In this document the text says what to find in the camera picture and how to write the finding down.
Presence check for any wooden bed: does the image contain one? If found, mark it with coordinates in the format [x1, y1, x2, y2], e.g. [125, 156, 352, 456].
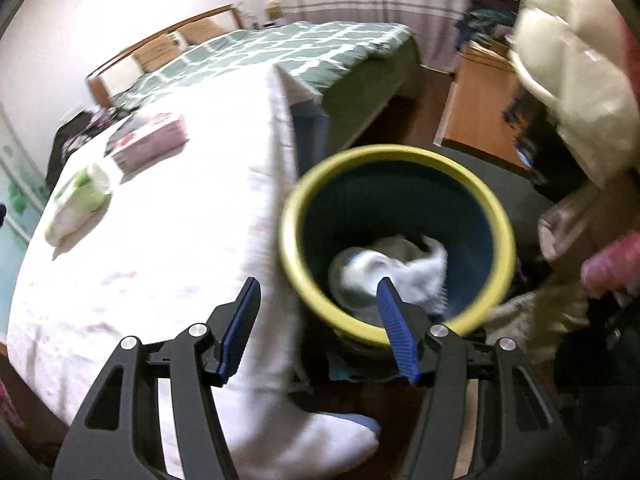
[85, 4, 423, 141]

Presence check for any green and white plastic packet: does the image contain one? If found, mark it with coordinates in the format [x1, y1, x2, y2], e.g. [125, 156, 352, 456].
[44, 166, 112, 247]

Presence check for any brown bear face pillow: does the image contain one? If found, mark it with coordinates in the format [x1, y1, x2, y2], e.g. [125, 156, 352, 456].
[135, 35, 188, 73]

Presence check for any wide pink and white curtain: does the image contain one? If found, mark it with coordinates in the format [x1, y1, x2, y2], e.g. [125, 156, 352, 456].
[367, 0, 523, 73]

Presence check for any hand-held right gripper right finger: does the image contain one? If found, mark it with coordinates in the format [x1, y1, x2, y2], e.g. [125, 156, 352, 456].
[376, 277, 586, 480]

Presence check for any white paper bowl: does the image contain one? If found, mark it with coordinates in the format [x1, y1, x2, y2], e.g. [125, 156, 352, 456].
[327, 247, 386, 311]

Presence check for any green plaid duvet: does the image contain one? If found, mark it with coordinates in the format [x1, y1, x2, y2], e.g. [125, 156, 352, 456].
[112, 21, 416, 111]

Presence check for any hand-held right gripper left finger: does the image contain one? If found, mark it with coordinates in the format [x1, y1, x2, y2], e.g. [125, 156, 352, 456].
[50, 276, 262, 480]

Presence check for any dark bin with yellow rim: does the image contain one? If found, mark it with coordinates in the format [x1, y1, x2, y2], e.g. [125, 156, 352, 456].
[279, 145, 516, 361]

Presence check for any red quilted jacket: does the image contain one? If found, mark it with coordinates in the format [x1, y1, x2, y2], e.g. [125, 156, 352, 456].
[582, 10, 640, 301]

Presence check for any dark clothes pile on nightstand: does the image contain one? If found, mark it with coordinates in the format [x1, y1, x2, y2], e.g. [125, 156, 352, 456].
[45, 107, 121, 191]

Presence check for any clear plastic bag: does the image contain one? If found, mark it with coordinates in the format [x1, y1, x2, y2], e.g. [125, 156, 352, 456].
[537, 180, 601, 261]

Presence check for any cream puffer jacket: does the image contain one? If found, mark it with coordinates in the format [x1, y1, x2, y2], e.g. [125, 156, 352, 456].
[510, 0, 638, 186]

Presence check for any pink carton box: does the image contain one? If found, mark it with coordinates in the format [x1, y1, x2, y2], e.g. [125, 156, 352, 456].
[104, 112, 191, 173]

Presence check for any clothes pile on desk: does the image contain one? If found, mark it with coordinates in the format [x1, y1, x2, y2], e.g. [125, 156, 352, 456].
[455, 0, 523, 53]

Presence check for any white tissue paper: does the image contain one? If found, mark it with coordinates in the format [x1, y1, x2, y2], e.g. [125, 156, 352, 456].
[367, 234, 448, 316]

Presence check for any glass wardrobe sliding door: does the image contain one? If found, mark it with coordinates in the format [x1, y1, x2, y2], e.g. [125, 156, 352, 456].
[0, 100, 51, 341]

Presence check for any wooden desk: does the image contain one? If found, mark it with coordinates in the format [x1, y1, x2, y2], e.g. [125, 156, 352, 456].
[434, 42, 538, 176]

